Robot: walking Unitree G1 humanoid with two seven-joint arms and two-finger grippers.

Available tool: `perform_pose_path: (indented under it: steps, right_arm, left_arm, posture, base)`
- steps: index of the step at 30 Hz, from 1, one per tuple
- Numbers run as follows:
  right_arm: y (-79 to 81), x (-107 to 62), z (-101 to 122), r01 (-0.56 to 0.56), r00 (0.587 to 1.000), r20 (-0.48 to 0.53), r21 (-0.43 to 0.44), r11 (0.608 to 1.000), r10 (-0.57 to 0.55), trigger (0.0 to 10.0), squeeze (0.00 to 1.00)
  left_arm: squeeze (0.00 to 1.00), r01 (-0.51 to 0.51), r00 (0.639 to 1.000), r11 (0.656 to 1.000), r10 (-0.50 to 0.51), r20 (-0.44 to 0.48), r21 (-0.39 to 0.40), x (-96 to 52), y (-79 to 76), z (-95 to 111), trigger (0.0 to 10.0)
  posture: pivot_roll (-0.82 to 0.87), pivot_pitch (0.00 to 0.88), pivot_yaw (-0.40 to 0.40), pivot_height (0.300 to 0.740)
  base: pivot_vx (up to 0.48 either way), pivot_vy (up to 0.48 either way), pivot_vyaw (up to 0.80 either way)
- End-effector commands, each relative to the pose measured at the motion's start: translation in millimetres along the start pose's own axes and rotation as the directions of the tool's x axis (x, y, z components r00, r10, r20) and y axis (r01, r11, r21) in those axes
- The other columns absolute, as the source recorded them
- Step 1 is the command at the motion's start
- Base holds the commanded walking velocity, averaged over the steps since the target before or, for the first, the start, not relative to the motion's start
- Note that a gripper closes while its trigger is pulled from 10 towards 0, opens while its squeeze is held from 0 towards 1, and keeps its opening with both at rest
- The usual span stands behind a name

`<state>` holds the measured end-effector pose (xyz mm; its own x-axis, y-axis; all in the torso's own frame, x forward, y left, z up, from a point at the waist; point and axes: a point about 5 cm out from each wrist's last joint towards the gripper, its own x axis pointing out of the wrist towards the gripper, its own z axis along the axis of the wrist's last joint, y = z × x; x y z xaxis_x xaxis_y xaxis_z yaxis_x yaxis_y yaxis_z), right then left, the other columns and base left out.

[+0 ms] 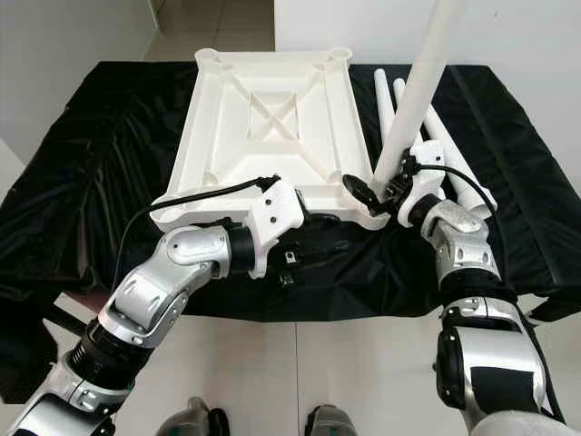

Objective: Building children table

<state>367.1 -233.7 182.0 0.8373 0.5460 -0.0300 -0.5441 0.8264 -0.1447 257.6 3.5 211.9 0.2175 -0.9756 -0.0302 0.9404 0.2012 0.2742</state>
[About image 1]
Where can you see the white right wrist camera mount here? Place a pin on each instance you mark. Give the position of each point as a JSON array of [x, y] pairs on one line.
[[427, 173]]

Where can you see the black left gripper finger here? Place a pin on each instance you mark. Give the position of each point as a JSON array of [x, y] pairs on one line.
[[322, 249]]

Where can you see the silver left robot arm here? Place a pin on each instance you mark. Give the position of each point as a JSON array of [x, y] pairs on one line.
[[154, 300]]

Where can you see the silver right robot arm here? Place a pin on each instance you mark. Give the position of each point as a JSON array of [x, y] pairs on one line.
[[463, 250]]

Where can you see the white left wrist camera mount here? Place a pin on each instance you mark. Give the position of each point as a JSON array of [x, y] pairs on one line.
[[277, 213]]

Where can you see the white plastic table leg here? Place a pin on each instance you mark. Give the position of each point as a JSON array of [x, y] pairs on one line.
[[400, 91], [454, 145], [422, 86], [385, 100]]

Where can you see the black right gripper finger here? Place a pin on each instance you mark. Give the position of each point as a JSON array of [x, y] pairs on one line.
[[359, 188]]

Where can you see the black table cloth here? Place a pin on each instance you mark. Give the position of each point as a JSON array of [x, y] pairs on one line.
[[363, 272]]

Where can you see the robot right leg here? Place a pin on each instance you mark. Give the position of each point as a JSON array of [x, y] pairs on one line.
[[331, 422]]

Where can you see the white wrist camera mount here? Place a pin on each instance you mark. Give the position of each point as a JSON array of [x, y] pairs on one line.
[[427, 173], [277, 213]]

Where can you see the white plastic table top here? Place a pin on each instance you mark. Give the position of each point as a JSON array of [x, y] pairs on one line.
[[254, 163]]

